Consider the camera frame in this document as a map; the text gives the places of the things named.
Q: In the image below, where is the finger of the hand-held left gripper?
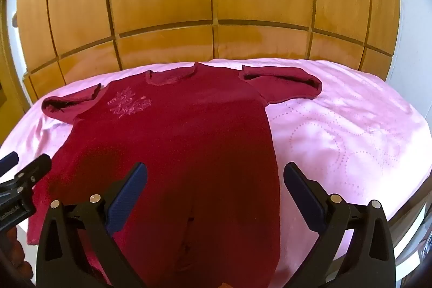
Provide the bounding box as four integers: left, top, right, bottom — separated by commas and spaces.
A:
0, 151, 19, 176
0, 154, 52, 198

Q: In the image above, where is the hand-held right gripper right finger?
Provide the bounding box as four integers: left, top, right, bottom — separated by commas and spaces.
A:
283, 162, 396, 288

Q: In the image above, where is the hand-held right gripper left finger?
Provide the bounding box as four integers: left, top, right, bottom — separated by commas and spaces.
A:
36, 162, 149, 288

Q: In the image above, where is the dark red knit garment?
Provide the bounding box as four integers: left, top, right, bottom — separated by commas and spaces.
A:
26, 62, 323, 288

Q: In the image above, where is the person's left hand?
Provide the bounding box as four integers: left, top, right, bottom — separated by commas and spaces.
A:
0, 225, 34, 282

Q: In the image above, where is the pink dotted bed sheet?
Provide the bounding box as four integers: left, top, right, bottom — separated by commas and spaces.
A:
0, 58, 431, 288

